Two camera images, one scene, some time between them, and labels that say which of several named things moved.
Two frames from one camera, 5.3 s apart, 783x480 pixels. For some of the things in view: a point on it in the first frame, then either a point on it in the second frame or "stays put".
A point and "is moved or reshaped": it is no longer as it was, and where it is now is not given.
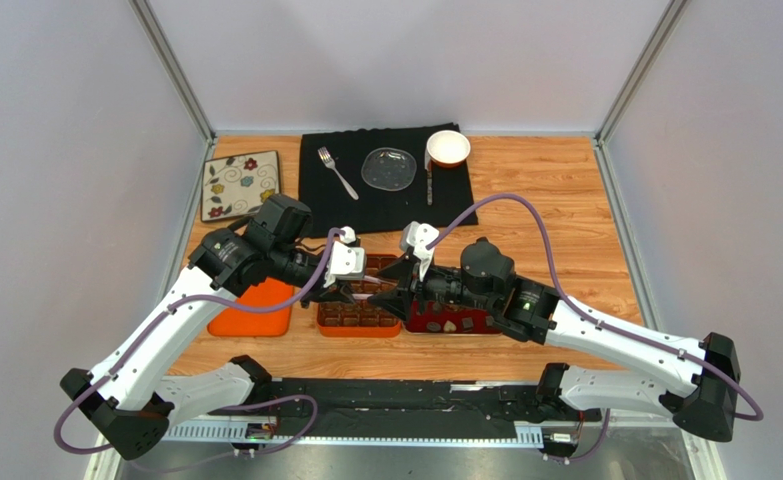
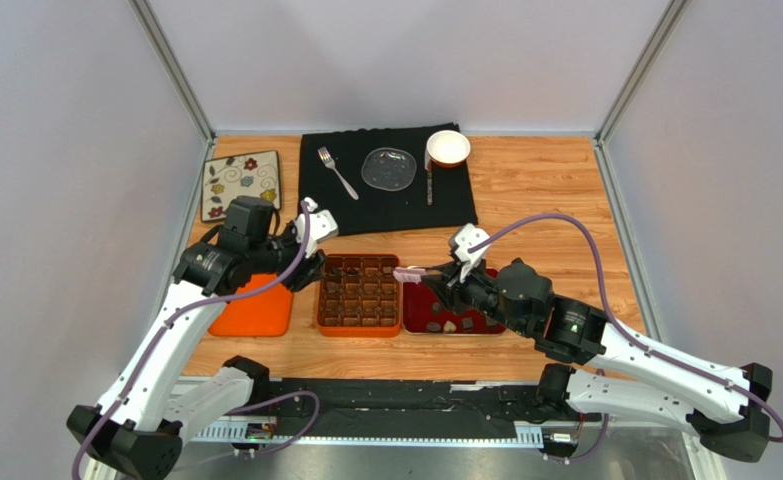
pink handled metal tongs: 360,296 is moved or reshaped
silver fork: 329,162 stays put
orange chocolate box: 363,318 stays put
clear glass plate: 389,168 stays put
